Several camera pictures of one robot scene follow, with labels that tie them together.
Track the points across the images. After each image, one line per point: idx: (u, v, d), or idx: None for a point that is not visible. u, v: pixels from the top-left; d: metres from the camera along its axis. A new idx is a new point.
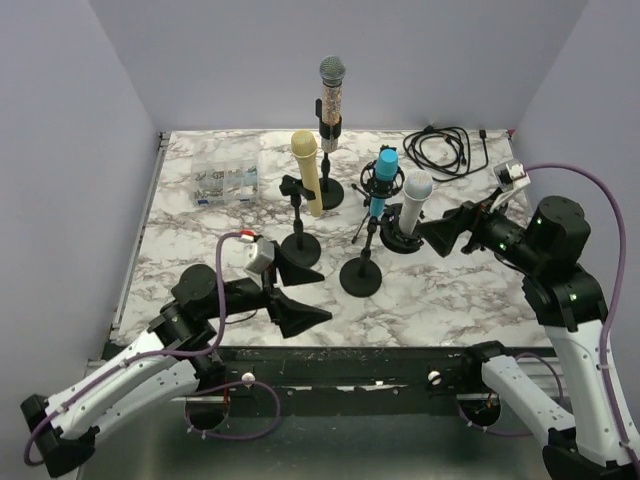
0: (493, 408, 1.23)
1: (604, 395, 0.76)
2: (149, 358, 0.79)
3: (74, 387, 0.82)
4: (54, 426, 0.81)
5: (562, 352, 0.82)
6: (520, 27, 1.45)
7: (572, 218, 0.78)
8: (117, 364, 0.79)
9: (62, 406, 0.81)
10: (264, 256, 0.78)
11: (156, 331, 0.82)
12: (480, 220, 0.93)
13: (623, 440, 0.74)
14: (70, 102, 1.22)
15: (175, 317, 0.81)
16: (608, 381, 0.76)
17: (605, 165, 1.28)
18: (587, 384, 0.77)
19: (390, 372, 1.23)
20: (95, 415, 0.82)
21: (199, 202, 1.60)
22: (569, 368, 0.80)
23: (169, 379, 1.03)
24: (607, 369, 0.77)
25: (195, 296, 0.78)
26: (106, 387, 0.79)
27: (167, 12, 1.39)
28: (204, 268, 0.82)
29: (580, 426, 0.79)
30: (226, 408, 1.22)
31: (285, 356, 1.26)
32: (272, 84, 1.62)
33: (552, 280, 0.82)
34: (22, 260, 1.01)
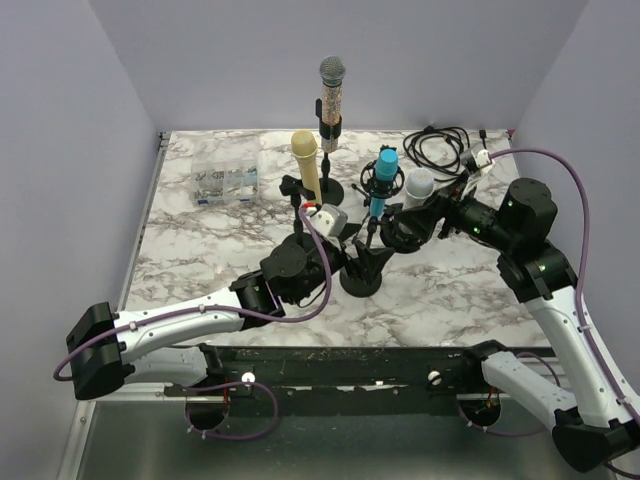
0: (493, 408, 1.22)
1: (591, 356, 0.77)
2: (226, 312, 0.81)
3: (148, 311, 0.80)
4: (119, 341, 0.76)
5: (545, 324, 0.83)
6: (519, 28, 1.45)
7: (540, 199, 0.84)
8: (196, 306, 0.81)
9: (135, 323, 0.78)
10: (341, 216, 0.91)
11: (236, 291, 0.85)
12: (454, 207, 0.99)
13: (620, 397, 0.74)
14: (71, 102, 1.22)
15: (255, 287, 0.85)
16: (591, 341, 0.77)
17: (603, 167, 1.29)
18: (574, 347, 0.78)
19: (391, 372, 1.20)
20: (149, 349, 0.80)
21: (199, 202, 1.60)
22: (555, 338, 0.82)
23: (189, 359, 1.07)
24: (589, 330, 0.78)
25: (283, 273, 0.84)
26: (179, 323, 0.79)
27: (167, 13, 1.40)
28: (296, 248, 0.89)
29: (580, 396, 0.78)
30: (226, 408, 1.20)
31: (285, 356, 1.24)
32: (273, 84, 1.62)
33: (523, 257, 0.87)
34: (21, 259, 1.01)
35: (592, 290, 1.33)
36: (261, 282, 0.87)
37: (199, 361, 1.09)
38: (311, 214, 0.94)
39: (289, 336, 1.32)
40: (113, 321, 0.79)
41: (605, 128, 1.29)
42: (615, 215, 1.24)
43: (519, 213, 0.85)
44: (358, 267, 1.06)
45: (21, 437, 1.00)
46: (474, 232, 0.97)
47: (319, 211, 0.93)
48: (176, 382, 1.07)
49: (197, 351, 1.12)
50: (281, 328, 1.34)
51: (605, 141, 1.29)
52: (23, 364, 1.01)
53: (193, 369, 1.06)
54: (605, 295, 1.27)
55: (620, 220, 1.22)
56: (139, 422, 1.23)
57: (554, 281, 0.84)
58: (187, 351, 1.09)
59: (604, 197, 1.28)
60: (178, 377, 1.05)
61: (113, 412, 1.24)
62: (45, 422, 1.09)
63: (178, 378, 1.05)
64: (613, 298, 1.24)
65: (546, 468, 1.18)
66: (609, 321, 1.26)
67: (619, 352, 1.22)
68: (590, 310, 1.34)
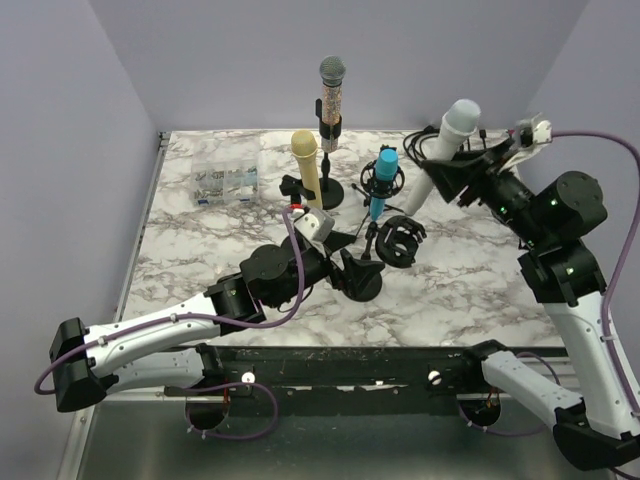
0: (493, 408, 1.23)
1: (610, 366, 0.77)
2: (200, 320, 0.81)
3: (118, 324, 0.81)
4: (88, 357, 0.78)
5: (566, 330, 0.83)
6: (519, 27, 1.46)
7: (590, 204, 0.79)
8: (168, 316, 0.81)
9: (103, 338, 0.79)
10: (327, 220, 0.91)
11: (211, 296, 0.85)
12: (489, 181, 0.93)
13: (636, 410, 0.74)
14: (70, 101, 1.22)
15: (232, 290, 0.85)
16: (612, 351, 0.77)
17: (604, 167, 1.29)
18: (594, 356, 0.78)
19: (391, 372, 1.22)
20: (124, 361, 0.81)
21: (199, 202, 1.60)
22: (575, 344, 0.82)
23: (182, 362, 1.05)
24: (612, 340, 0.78)
25: (262, 276, 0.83)
26: (150, 335, 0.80)
27: (166, 12, 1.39)
28: (276, 250, 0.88)
29: (593, 404, 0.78)
30: (226, 408, 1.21)
31: (285, 355, 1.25)
32: (273, 83, 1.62)
33: (551, 255, 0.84)
34: (21, 259, 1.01)
35: None
36: (239, 285, 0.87)
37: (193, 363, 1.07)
38: (298, 215, 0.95)
39: (289, 336, 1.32)
40: (84, 336, 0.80)
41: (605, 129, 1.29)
42: (615, 216, 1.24)
43: (561, 215, 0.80)
44: (343, 278, 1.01)
45: (21, 438, 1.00)
46: (500, 211, 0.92)
47: (305, 214, 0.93)
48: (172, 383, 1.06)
49: (193, 353, 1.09)
50: (281, 327, 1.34)
51: (605, 142, 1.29)
52: (23, 364, 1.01)
53: (186, 372, 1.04)
54: None
55: (620, 220, 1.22)
56: (139, 422, 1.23)
57: (580, 285, 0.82)
58: (182, 354, 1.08)
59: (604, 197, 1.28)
60: (173, 380, 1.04)
61: (113, 411, 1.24)
62: (45, 422, 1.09)
63: (175, 380, 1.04)
64: None
65: (545, 468, 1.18)
66: None
67: None
68: None
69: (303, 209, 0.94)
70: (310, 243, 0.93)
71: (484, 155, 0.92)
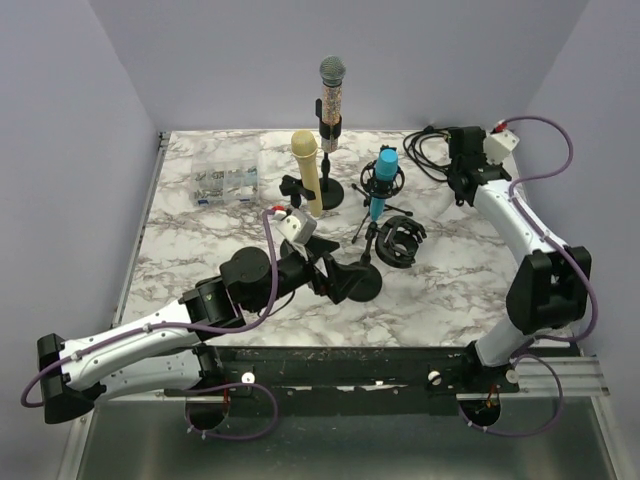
0: (493, 408, 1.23)
1: (518, 215, 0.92)
2: (174, 329, 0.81)
3: (92, 338, 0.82)
4: (63, 373, 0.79)
5: (487, 209, 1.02)
6: (519, 27, 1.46)
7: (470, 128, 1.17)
8: (141, 327, 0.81)
9: (76, 354, 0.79)
10: (309, 221, 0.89)
11: (186, 303, 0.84)
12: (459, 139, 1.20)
13: (543, 236, 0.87)
14: (71, 102, 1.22)
15: (209, 296, 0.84)
16: (517, 205, 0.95)
17: (604, 168, 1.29)
18: (505, 213, 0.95)
19: (391, 372, 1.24)
20: (102, 373, 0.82)
21: (199, 202, 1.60)
22: (494, 214, 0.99)
23: (177, 366, 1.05)
24: (517, 198, 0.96)
25: (243, 279, 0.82)
26: (123, 348, 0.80)
27: (166, 13, 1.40)
28: (258, 253, 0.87)
29: (519, 253, 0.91)
30: (226, 408, 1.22)
31: (285, 355, 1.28)
32: (273, 84, 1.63)
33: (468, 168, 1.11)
34: (21, 258, 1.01)
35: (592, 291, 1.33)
36: (218, 289, 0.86)
37: (189, 366, 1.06)
38: (280, 217, 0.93)
39: (289, 336, 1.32)
40: (59, 352, 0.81)
41: (604, 129, 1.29)
42: (615, 217, 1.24)
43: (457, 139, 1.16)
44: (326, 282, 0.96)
45: (21, 438, 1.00)
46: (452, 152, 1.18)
47: (288, 216, 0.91)
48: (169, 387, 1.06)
49: (190, 355, 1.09)
50: (281, 327, 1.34)
51: (604, 143, 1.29)
52: (23, 363, 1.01)
53: (181, 376, 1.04)
54: (606, 294, 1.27)
55: (620, 221, 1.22)
56: (138, 422, 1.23)
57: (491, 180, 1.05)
58: (177, 357, 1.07)
59: (605, 198, 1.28)
60: (170, 384, 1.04)
61: (113, 411, 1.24)
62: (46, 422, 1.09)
63: (168, 384, 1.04)
64: (613, 299, 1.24)
65: (545, 467, 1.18)
66: (609, 322, 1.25)
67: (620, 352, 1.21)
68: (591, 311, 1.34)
69: (285, 211, 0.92)
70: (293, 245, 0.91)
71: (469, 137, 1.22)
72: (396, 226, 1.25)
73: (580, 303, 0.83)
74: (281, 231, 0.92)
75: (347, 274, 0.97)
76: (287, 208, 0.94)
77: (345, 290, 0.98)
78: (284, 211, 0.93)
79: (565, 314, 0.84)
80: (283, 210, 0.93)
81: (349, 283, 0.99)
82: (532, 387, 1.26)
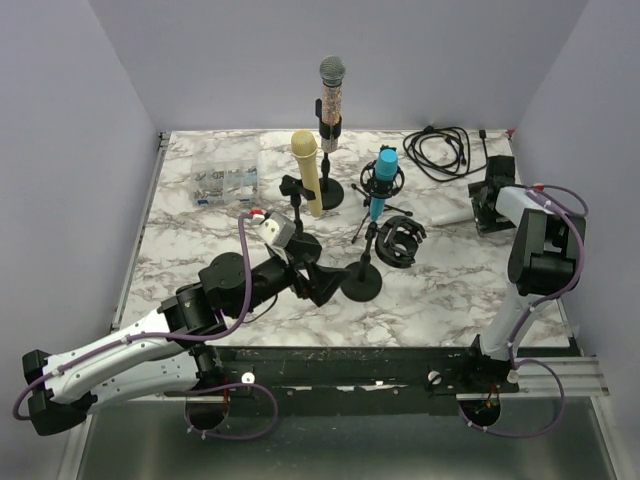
0: (493, 408, 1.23)
1: (528, 197, 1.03)
2: (152, 339, 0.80)
3: (74, 353, 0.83)
4: (47, 388, 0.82)
5: (502, 203, 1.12)
6: (520, 27, 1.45)
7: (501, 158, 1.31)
8: (120, 339, 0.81)
9: (58, 369, 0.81)
10: (287, 225, 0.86)
11: (165, 313, 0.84)
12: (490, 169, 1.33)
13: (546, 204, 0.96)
14: (71, 102, 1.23)
15: (188, 303, 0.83)
16: (528, 193, 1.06)
17: (604, 167, 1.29)
18: (516, 196, 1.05)
19: (390, 372, 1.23)
20: (86, 386, 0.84)
21: (199, 202, 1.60)
22: (506, 203, 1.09)
23: (173, 369, 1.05)
24: (529, 190, 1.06)
25: (221, 285, 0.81)
26: (102, 361, 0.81)
27: (166, 13, 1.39)
28: (237, 258, 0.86)
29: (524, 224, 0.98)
30: (226, 408, 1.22)
31: (285, 355, 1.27)
32: (273, 84, 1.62)
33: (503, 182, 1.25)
34: (21, 258, 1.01)
35: (593, 291, 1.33)
36: (197, 295, 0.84)
37: (185, 368, 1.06)
38: (258, 221, 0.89)
39: (289, 336, 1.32)
40: (43, 368, 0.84)
41: (604, 129, 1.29)
42: (615, 216, 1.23)
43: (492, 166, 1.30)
44: (308, 286, 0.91)
45: (21, 439, 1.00)
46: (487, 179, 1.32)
47: (266, 219, 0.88)
48: (167, 389, 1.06)
49: (186, 357, 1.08)
50: (281, 327, 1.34)
51: (604, 142, 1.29)
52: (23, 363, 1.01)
53: (178, 379, 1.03)
54: (607, 294, 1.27)
55: (620, 220, 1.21)
56: (138, 423, 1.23)
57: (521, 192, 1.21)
58: (174, 359, 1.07)
59: (604, 197, 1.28)
60: (166, 387, 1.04)
61: (113, 413, 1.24)
62: None
63: (165, 387, 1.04)
64: (613, 298, 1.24)
65: (545, 467, 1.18)
66: (609, 322, 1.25)
67: (620, 352, 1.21)
68: (591, 310, 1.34)
69: (264, 215, 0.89)
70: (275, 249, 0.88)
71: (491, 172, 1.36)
72: (396, 226, 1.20)
73: (574, 268, 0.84)
74: (260, 234, 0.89)
75: (331, 275, 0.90)
76: (264, 212, 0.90)
77: (328, 291, 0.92)
78: (262, 215, 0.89)
79: (557, 274, 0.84)
80: (261, 214, 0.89)
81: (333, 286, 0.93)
82: (532, 387, 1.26)
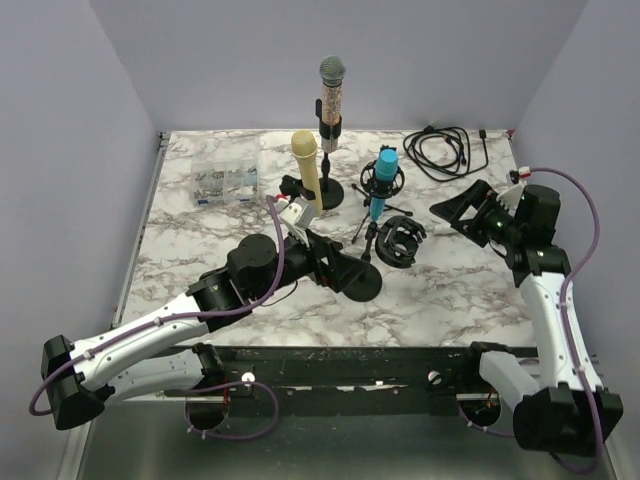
0: (493, 408, 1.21)
1: (561, 329, 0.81)
2: (184, 321, 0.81)
3: (103, 336, 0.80)
4: (76, 372, 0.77)
5: (528, 297, 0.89)
6: (520, 27, 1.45)
7: (545, 193, 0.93)
8: (151, 321, 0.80)
9: (89, 352, 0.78)
10: (309, 206, 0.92)
11: (194, 295, 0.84)
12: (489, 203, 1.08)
13: (577, 367, 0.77)
14: (70, 102, 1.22)
15: (215, 286, 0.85)
16: (564, 316, 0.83)
17: (602, 167, 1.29)
18: (548, 320, 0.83)
19: (390, 372, 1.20)
20: (113, 372, 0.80)
21: (199, 202, 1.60)
22: (534, 311, 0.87)
23: (179, 364, 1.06)
24: (566, 307, 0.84)
25: (252, 264, 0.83)
26: (135, 343, 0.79)
27: (166, 12, 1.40)
28: (264, 237, 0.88)
29: (543, 373, 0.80)
30: (226, 408, 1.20)
31: (285, 355, 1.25)
32: (273, 83, 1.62)
33: (526, 242, 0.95)
34: (21, 259, 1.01)
35: (592, 291, 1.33)
36: (223, 280, 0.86)
37: (191, 366, 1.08)
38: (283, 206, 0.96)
39: (289, 336, 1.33)
40: (70, 352, 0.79)
41: (604, 128, 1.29)
42: (615, 216, 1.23)
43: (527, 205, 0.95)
44: (328, 272, 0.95)
45: (21, 440, 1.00)
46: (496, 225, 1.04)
47: (289, 203, 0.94)
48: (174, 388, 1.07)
49: (191, 353, 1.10)
50: (281, 327, 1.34)
51: (604, 142, 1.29)
52: (23, 365, 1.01)
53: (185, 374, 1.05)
54: (606, 294, 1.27)
55: (619, 221, 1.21)
56: (138, 423, 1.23)
57: (550, 267, 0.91)
58: (179, 357, 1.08)
59: (603, 198, 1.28)
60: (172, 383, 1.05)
61: (113, 412, 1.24)
62: (45, 424, 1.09)
63: (173, 384, 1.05)
64: (611, 299, 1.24)
65: (545, 468, 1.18)
66: (608, 322, 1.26)
67: (620, 352, 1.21)
68: (590, 310, 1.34)
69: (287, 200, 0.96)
70: (295, 232, 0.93)
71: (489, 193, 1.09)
72: (396, 226, 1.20)
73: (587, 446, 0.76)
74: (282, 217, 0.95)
75: (348, 263, 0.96)
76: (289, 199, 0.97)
77: (345, 281, 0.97)
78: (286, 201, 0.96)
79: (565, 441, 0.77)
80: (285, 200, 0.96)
81: (350, 275, 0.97)
82: None
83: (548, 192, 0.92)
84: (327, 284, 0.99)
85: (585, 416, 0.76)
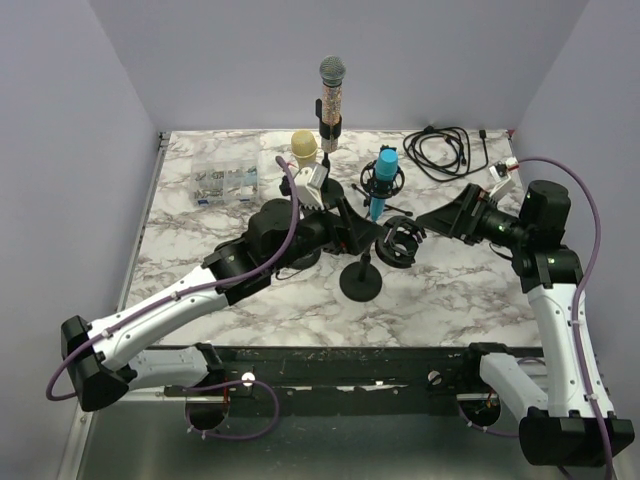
0: (493, 408, 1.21)
1: (572, 348, 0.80)
2: (202, 292, 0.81)
3: (119, 313, 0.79)
4: (96, 351, 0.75)
5: (539, 313, 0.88)
6: (520, 27, 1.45)
7: (554, 193, 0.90)
8: (168, 295, 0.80)
9: (107, 330, 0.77)
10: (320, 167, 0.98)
11: (209, 267, 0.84)
12: (482, 204, 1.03)
13: (588, 393, 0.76)
14: (70, 101, 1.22)
15: (231, 257, 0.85)
16: (577, 335, 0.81)
17: (601, 168, 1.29)
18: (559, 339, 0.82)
19: (391, 372, 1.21)
20: (133, 351, 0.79)
21: (199, 202, 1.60)
22: (545, 327, 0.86)
23: (188, 359, 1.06)
24: (579, 325, 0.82)
25: (276, 227, 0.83)
26: (154, 318, 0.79)
27: (166, 12, 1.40)
28: (285, 204, 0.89)
29: (554, 396, 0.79)
30: (226, 408, 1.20)
31: (286, 355, 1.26)
32: (273, 83, 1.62)
33: (536, 247, 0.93)
34: (20, 257, 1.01)
35: (592, 292, 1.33)
36: (239, 250, 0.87)
37: (198, 360, 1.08)
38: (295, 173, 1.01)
39: (289, 336, 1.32)
40: (86, 333, 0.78)
41: (604, 128, 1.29)
42: (615, 217, 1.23)
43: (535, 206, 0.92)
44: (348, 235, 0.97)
45: (21, 440, 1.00)
46: (498, 228, 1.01)
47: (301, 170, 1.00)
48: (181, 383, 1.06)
49: (194, 350, 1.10)
50: (281, 328, 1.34)
51: (604, 142, 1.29)
52: (23, 364, 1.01)
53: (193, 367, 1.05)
54: (606, 295, 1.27)
55: (619, 221, 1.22)
56: (137, 423, 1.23)
57: (561, 275, 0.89)
58: (185, 351, 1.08)
59: (603, 198, 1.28)
60: (181, 378, 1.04)
61: (113, 411, 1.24)
62: (44, 423, 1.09)
63: (181, 378, 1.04)
64: (610, 298, 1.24)
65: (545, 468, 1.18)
66: (607, 322, 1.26)
67: (620, 352, 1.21)
68: (590, 310, 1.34)
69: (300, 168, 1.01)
70: (308, 194, 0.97)
71: (475, 188, 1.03)
72: (396, 226, 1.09)
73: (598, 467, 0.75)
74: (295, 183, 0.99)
75: (364, 226, 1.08)
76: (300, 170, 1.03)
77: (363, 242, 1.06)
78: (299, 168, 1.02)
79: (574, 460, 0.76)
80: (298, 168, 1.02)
81: (366, 239, 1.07)
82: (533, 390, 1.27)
83: (559, 193, 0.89)
84: (347, 249, 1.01)
85: (595, 444, 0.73)
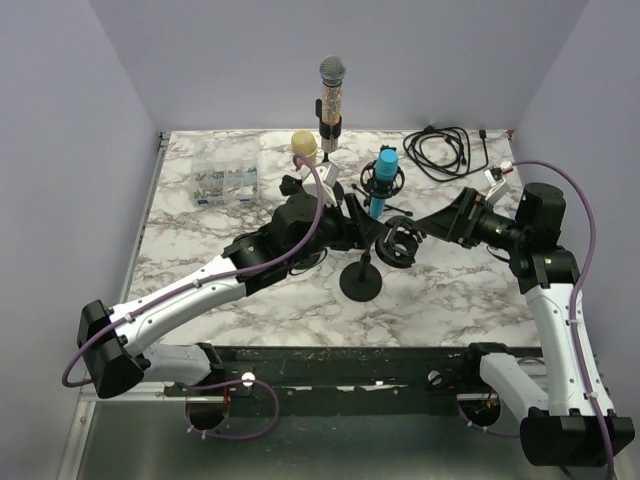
0: (493, 408, 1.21)
1: (571, 347, 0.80)
2: (223, 281, 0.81)
3: (141, 299, 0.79)
4: (119, 334, 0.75)
5: (537, 313, 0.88)
6: (520, 27, 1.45)
7: (549, 194, 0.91)
8: (190, 282, 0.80)
9: (130, 314, 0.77)
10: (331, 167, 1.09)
11: (229, 257, 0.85)
12: (478, 207, 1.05)
13: (588, 391, 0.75)
14: (70, 101, 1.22)
15: (250, 248, 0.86)
16: (575, 334, 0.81)
17: (601, 168, 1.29)
18: (557, 338, 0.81)
19: (391, 372, 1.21)
20: (151, 338, 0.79)
21: (199, 202, 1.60)
22: (543, 326, 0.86)
23: (193, 356, 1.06)
24: (577, 324, 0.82)
25: (302, 219, 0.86)
26: (174, 305, 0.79)
27: (166, 13, 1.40)
28: (310, 198, 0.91)
29: (553, 394, 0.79)
30: (226, 408, 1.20)
31: (285, 355, 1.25)
32: (273, 83, 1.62)
33: (533, 248, 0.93)
34: (20, 258, 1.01)
35: (592, 292, 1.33)
36: (258, 242, 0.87)
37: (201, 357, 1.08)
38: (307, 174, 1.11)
39: (289, 336, 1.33)
40: (110, 315, 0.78)
41: (604, 128, 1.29)
42: (615, 217, 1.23)
43: (530, 206, 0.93)
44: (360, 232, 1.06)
45: (21, 440, 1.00)
46: (495, 230, 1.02)
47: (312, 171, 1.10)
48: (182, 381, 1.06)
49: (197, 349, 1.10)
50: (281, 328, 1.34)
51: (604, 141, 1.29)
52: (23, 364, 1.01)
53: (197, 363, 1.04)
54: (605, 295, 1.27)
55: (619, 221, 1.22)
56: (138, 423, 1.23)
57: (558, 275, 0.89)
58: (190, 349, 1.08)
59: (603, 199, 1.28)
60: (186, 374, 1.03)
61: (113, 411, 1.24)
62: (44, 423, 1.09)
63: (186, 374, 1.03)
64: (610, 298, 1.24)
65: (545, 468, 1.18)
66: (606, 322, 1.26)
67: (620, 353, 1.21)
68: (589, 311, 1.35)
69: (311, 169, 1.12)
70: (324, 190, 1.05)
71: (472, 190, 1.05)
72: (396, 227, 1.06)
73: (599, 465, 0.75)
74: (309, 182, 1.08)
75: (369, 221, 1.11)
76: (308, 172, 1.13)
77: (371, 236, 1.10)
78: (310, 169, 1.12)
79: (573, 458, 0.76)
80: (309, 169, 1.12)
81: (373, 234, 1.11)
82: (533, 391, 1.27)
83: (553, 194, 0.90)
84: (356, 245, 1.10)
85: (595, 443, 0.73)
